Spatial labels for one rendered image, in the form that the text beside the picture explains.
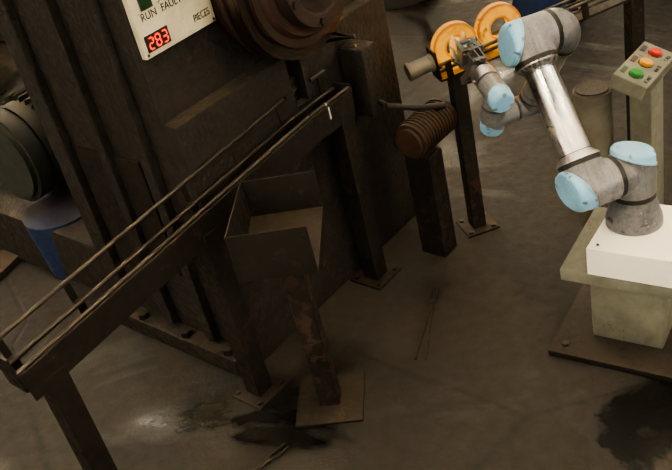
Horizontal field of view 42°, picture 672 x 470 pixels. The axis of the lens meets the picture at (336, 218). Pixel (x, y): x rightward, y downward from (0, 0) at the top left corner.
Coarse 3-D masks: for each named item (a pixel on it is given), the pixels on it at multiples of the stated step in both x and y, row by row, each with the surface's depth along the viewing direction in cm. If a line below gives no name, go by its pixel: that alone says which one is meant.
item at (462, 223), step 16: (640, 0) 291; (624, 16) 297; (640, 16) 294; (624, 32) 300; (640, 32) 297; (448, 80) 289; (464, 96) 289; (464, 112) 292; (464, 128) 295; (464, 144) 298; (464, 160) 301; (464, 176) 307; (464, 192) 313; (480, 192) 310; (480, 208) 313; (464, 224) 320; (480, 224) 316; (496, 224) 316
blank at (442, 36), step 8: (448, 24) 277; (456, 24) 277; (464, 24) 278; (440, 32) 277; (448, 32) 277; (456, 32) 278; (472, 32) 280; (432, 40) 279; (440, 40) 278; (448, 40) 279; (432, 48) 280; (440, 48) 279; (440, 56) 280; (448, 56) 281
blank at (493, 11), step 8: (488, 8) 278; (496, 8) 278; (504, 8) 279; (512, 8) 280; (480, 16) 279; (488, 16) 279; (496, 16) 279; (504, 16) 280; (512, 16) 281; (520, 16) 282; (480, 24) 279; (488, 24) 280; (480, 32) 280; (488, 32) 281; (480, 40) 282; (488, 40) 283
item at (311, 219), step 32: (256, 192) 234; (288, 192) 233; (256, 224) 235; (288, 224) 232; (320, 224) 229; (256, 256) 213; (288, 256) 213; (288, 288) 234; (320, 320) 245; (320, 352) 246; (320, 384) 253; (352, 384) 262; (320, 416) 254; (352, 416) 252
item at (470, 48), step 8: (464, 40) 269; (472, 40) 269; (456, 48) 270; (464, 48) 267; (472, 48) 267; (480, 48) 269; (464, 56) 268; (472, 56) 268; (480, 56) 264; (464, 64) 270; (472, 64) 268; (480, 64) 268; (472, 72) 265
